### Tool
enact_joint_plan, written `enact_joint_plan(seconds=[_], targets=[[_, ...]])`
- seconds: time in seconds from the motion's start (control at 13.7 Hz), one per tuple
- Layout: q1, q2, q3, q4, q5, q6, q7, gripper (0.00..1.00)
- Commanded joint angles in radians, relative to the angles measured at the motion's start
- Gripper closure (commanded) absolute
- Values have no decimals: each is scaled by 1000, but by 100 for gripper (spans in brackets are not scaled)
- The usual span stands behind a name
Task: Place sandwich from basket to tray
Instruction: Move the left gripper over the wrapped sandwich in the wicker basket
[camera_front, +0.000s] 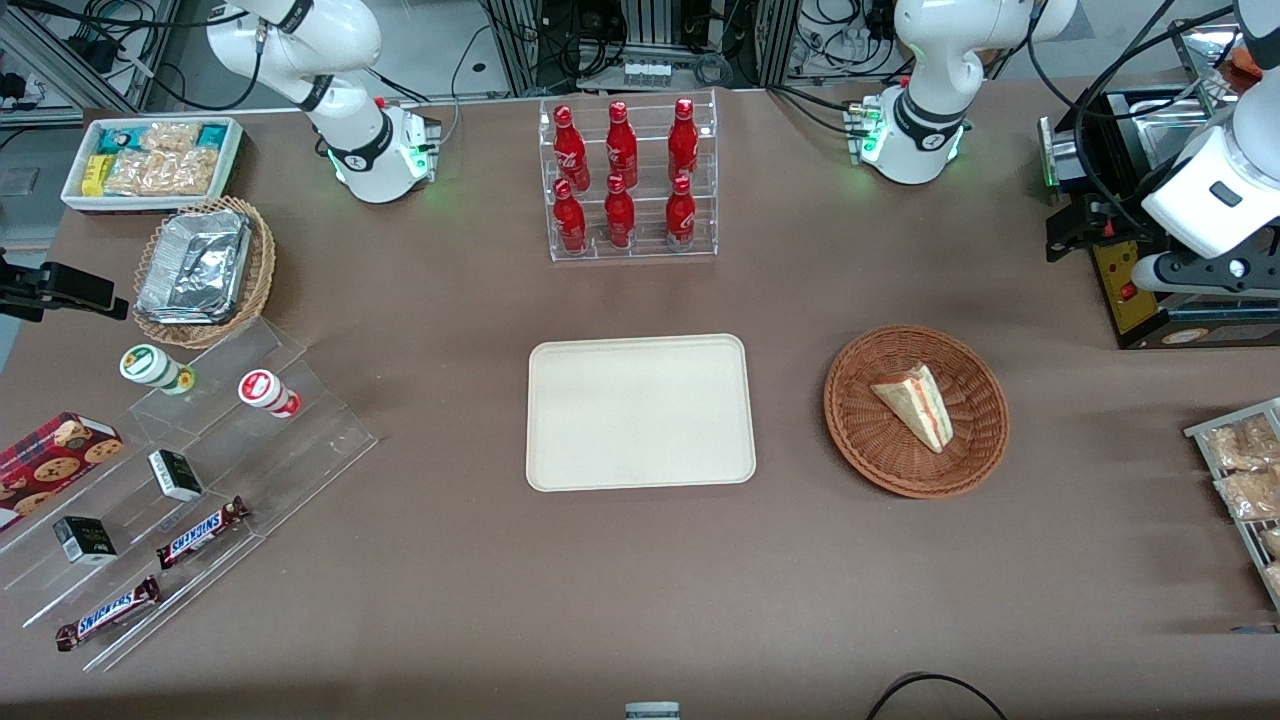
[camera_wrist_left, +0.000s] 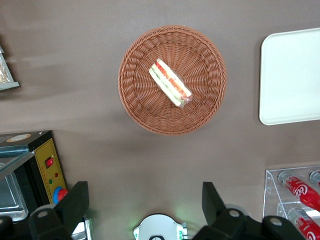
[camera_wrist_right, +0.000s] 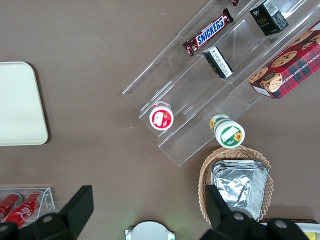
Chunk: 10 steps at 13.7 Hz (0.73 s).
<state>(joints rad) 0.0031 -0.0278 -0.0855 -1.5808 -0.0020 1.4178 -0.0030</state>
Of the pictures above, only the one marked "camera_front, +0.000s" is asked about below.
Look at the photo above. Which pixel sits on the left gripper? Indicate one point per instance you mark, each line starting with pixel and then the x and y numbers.
pixel 1098 215

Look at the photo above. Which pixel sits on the triangular sandwich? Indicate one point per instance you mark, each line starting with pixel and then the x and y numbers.
pixel 920 405

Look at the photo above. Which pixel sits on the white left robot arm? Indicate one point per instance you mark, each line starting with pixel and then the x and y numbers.
pixel 930 70

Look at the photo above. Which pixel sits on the round brown wicker basket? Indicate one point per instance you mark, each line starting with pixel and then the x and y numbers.
pixel 880 450

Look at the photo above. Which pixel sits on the beige rectangular tray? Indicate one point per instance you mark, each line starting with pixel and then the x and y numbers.
pixel 640 412

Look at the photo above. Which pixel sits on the oval wicker basket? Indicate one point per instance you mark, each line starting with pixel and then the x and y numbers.
pixel 262 270

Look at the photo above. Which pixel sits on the aluminium foil tray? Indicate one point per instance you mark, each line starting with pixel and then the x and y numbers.
pixel 195 268

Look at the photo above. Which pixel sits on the black food warmer cabinet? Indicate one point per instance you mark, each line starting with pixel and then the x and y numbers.
pixel 1140 310

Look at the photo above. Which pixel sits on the clear bag of pastry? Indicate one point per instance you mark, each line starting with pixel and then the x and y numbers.
pixel 1240 445
pixel 1250 495

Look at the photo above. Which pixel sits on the red cola bottle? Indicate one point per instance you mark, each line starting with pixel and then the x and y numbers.
pixel 619 218
pixel 569 222
pixel 570 150
pixel 621 145
pixel 680 218
pixel 683 140

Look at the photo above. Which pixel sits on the clear acrylic bottle rack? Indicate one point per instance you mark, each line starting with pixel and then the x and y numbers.
pixel 632 252

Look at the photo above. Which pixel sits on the small grey box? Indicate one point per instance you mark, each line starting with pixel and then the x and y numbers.
pixel 652 711

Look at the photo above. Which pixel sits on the clear acrylic step display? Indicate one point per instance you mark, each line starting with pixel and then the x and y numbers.
pixel 300 440

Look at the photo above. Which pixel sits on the red lid cup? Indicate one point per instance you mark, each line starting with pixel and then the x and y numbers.
pixel 266 391

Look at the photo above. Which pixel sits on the white rectangular snack bin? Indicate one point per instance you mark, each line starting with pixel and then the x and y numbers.
pixel 235 150

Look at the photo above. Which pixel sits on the clear bag of crackers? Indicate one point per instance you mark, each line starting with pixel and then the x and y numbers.
pixel 165 172

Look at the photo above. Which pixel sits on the snickers bar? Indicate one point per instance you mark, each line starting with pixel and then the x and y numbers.
pixel 200 533
pixel 108 613

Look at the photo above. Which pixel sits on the small black box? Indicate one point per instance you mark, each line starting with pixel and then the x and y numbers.
pixel 85 540
pixel 175 475

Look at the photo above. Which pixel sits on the green lid cup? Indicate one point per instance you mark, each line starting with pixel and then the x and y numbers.
pixel 150 367

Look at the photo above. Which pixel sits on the teal snack packet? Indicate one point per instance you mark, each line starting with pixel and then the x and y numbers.
pixel 122 140

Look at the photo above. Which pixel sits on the yellow snack packet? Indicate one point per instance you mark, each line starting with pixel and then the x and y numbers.
pixel 95 175

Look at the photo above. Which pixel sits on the black clamp holder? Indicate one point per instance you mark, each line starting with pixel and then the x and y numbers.
pixel 60 287

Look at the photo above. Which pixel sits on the red cookie box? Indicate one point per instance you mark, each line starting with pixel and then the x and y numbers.
pixel 50 462

